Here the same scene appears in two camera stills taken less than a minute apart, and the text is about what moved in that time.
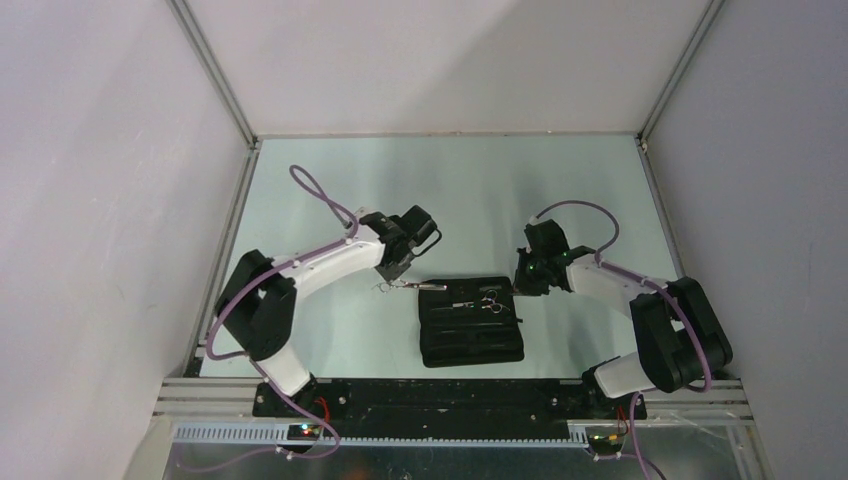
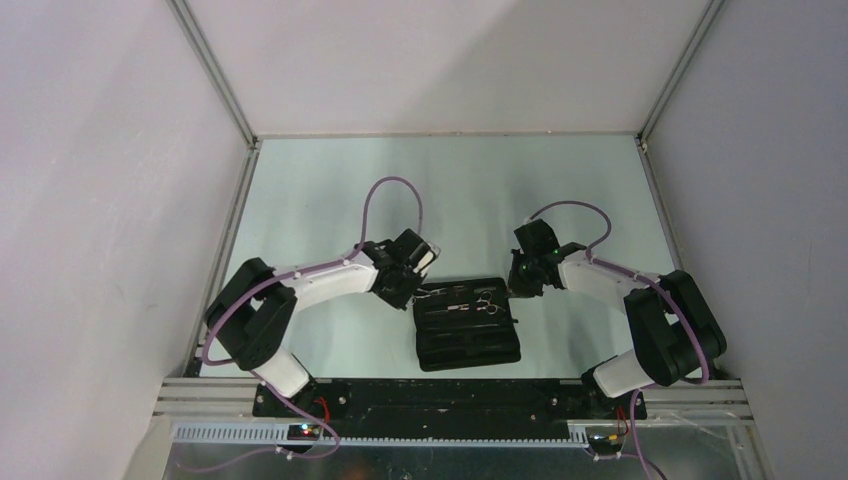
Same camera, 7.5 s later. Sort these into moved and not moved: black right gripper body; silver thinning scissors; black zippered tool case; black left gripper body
Moved: black left gripper body
Not moved: silver thinning scissors; black right gripper body; black zippered tool case
